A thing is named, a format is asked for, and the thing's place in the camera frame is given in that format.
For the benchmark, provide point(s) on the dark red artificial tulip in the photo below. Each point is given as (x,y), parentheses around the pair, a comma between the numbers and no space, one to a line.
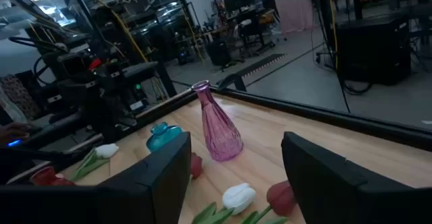
(196,166)
(281,198)

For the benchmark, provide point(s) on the black equipment case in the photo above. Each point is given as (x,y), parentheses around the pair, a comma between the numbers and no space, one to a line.
(373,48)

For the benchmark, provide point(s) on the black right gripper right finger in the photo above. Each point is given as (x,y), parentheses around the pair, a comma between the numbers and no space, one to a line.
(324,190)

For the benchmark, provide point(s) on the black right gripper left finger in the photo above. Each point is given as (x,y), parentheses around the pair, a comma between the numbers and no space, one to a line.
(158,190)

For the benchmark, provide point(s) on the teal glass vase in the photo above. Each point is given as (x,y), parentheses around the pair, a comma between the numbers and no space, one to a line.
(162,138)

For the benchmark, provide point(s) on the pink fabric panel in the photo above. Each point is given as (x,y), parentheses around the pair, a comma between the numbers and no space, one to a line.
(293,8)

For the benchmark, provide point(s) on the black desk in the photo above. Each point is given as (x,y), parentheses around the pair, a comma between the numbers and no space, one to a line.
(57,129)

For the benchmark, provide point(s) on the purple ribbed glass vase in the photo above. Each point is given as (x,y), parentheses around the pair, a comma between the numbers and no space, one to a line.
(219,133)

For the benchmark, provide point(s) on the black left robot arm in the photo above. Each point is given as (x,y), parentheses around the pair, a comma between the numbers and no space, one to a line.
(84,89)

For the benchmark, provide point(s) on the computer mouse with blue light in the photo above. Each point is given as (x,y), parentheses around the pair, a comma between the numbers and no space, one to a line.
(15,143)

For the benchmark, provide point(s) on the black frame clamp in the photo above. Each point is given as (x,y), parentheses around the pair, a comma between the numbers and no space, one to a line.
(233,80)

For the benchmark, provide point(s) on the black aluminium table frame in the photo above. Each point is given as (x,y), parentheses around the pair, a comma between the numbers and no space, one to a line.
(337,117)

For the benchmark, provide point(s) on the patterned cloth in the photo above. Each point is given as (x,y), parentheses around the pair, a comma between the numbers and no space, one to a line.
(18,96)

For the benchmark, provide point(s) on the white artificial tulip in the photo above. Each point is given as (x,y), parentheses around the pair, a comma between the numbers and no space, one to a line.
(239,197)
(106,150)

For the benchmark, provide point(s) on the black bin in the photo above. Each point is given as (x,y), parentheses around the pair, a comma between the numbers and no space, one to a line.
(218,52)

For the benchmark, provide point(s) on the person's hand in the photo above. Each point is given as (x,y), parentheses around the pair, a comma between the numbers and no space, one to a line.
(13,131)

